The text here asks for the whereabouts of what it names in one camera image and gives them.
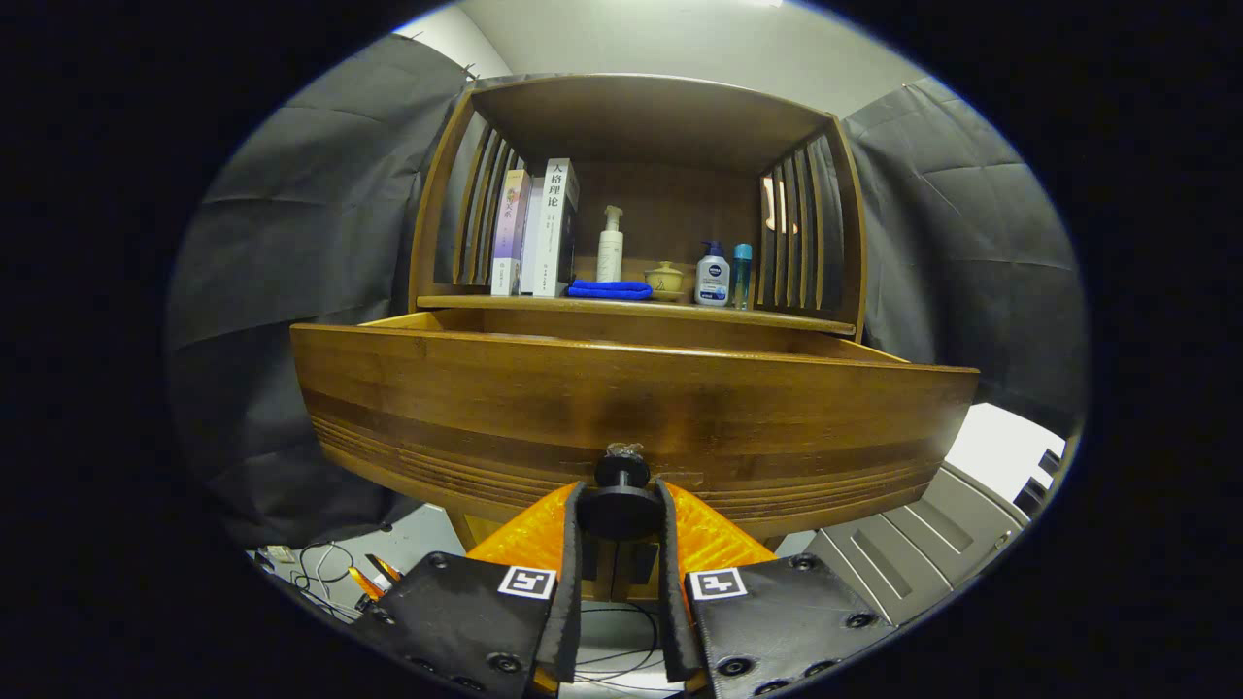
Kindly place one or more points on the thick white book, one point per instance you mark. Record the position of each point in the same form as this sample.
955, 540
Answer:
554, 228

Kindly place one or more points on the black drawer knob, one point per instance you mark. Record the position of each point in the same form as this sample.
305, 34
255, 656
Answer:
621, 500

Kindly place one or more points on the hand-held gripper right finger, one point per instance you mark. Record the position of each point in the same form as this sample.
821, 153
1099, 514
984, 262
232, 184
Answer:
670, 582

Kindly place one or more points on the wooden drawer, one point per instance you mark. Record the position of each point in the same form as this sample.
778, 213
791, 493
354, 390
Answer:
631, 408

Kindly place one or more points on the blue folded cloth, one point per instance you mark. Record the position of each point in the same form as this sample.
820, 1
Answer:
610, 289

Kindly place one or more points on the slim teal bottle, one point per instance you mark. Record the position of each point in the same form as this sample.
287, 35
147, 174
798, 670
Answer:
742, 277

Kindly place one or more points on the yellow lidded teacup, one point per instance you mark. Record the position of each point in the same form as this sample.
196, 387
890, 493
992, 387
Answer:
665, 280

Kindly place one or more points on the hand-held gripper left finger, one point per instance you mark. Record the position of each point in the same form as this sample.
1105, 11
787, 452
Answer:
568, 582

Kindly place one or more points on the wooden countertop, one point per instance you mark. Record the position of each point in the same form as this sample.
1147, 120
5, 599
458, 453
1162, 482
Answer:
641, 307

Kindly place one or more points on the purple book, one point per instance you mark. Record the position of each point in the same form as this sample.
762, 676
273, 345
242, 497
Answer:
510, 228

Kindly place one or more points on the brown wooden cabinet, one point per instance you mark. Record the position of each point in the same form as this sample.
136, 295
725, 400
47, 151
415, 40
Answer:
641, 116

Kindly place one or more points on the white bottle blue pump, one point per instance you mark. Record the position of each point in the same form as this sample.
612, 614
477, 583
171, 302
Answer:
712, 280

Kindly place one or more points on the wooden cabinet door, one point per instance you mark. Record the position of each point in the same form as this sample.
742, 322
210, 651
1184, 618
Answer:
641, 578
602, 578

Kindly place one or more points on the white table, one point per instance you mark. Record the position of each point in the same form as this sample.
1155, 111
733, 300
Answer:
1000, 451

